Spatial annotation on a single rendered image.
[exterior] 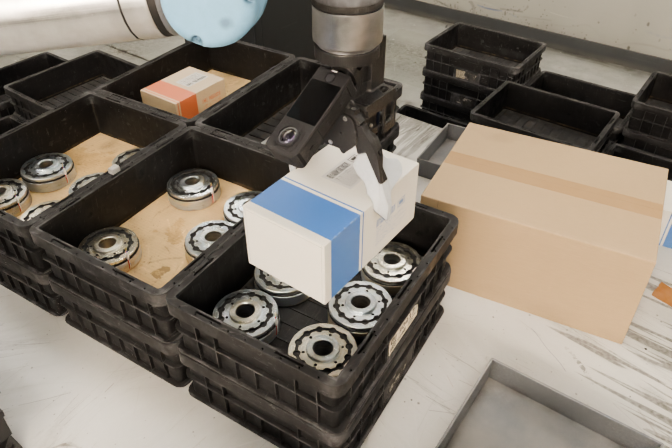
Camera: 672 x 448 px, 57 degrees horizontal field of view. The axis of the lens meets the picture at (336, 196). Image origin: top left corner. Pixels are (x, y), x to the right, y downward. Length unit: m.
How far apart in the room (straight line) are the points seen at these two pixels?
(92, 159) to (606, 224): 1.05
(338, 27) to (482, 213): 0.57
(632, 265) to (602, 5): 3.05
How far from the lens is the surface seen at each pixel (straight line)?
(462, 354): 1.14
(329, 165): 0.78
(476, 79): 2.49
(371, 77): 0.71
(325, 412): 0.87
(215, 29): 0.49
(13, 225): 1.15
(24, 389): 1.20
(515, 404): 1.10
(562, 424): 1.10
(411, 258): 1.07
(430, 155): 1.60
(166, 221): 1.22
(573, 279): 1.16
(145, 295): 0.95
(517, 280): 1.19
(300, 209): 0.71
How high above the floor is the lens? 1.57
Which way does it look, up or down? 37 degrees down
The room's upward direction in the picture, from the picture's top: straight up
